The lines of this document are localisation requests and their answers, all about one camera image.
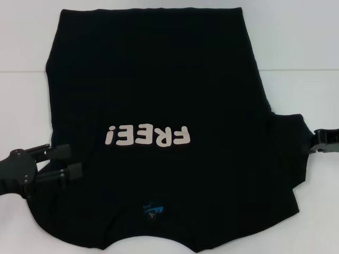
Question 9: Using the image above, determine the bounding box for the black shirt with FREE print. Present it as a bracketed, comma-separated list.
[30, 8, 316, 244]

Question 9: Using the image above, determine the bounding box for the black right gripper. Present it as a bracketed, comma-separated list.
[308, 128, 339, 155]

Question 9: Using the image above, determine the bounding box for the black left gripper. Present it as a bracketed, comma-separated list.
[0, 143, 84, 199]

